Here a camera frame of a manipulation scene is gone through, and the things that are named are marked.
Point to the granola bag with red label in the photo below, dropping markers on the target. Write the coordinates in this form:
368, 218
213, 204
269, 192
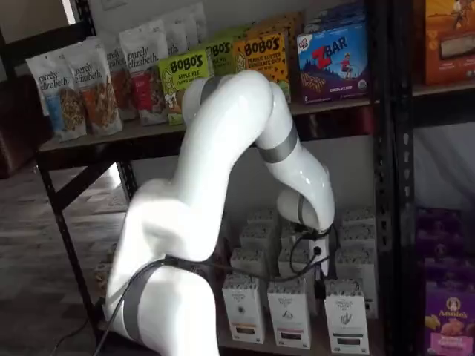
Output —
146, 81

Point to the wooden shelf board with snacks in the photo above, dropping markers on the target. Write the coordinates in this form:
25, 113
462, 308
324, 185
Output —
111, 137

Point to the white tea box green strip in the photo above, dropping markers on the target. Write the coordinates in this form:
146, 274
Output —
347, 315

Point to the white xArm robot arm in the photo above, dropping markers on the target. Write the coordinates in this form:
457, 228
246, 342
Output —
208, 155

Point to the granola bag with blue label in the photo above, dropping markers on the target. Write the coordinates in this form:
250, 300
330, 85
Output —
55, 96

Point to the white tea box pink strip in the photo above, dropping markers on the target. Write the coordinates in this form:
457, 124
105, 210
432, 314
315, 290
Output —
289, 315

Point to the purple Annie's box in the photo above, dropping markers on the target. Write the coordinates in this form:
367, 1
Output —
451, 322

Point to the orange Bobo's peanut butter box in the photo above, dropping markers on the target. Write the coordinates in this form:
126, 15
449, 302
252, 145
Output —
261, 55

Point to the white tea box orange strip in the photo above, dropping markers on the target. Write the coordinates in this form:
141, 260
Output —
243, 308

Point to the granola bag with brown label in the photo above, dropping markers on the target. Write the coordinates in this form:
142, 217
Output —
120, 89

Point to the orange snack box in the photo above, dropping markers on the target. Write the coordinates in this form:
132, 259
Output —
449, 44

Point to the black metal rack with purple boxes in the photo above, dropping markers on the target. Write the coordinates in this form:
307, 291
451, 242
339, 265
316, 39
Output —
402, 148

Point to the black metal shelf rack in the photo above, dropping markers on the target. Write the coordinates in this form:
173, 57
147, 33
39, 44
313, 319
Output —
382, 185

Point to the green Bobo's apple pie box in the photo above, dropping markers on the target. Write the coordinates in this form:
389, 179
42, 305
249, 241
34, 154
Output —
178, 85

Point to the granola bag with orange label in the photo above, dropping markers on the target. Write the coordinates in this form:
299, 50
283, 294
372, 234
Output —
98, 96

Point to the blue ZBar box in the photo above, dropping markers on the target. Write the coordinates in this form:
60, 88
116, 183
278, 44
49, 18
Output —
334, 63
334, 20

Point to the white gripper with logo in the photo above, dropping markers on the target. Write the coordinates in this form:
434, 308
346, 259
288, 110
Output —
320, 256

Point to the white granola bag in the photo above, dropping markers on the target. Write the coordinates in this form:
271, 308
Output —
196, 22
176, 33

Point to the purple snack box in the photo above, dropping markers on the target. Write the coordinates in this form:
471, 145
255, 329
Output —
441, 244

